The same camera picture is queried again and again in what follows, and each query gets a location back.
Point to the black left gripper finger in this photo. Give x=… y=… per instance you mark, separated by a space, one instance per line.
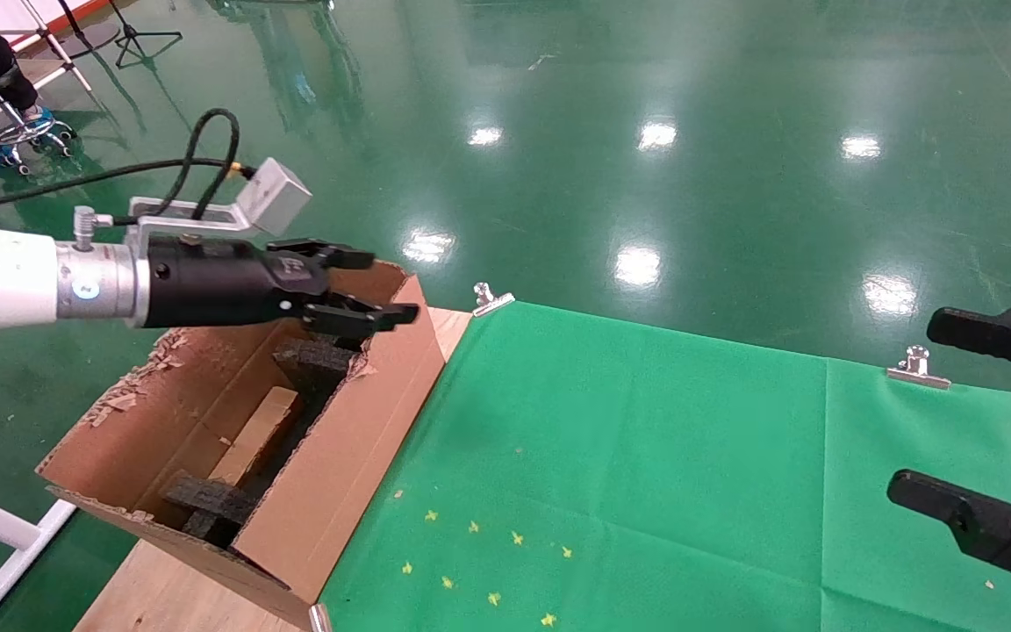
x=365 y=318
x=339 y=258

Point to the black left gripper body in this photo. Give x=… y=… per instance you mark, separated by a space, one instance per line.
x=207 y=281

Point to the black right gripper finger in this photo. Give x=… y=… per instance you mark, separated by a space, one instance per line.
x=988 y=527
x=988 y=333

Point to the brown cardboard box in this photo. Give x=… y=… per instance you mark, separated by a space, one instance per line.
x=255 y=430

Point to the large open cardboard carton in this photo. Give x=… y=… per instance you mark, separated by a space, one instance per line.
x=356 y=474

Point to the black foam insert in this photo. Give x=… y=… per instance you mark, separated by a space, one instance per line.
x=317 y=364
x=207 y=500

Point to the silver metal bulldog clip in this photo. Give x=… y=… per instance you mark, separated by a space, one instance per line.
x=918 y=376
x=492 y=303
x=321 y=619

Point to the black stool with chrome base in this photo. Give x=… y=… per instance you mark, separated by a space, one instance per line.
x=25 y=132

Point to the black tripod stand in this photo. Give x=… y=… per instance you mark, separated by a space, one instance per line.
x=129 y=31

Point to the large green table cloth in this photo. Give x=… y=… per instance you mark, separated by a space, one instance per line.
x=646 y=456

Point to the white board with orange edge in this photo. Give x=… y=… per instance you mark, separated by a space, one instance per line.
x=5 y=13

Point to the silver camera mounting bracket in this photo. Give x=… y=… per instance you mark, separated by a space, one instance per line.
x=225 y=221

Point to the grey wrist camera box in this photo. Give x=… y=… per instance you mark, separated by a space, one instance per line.
x=276 y=197

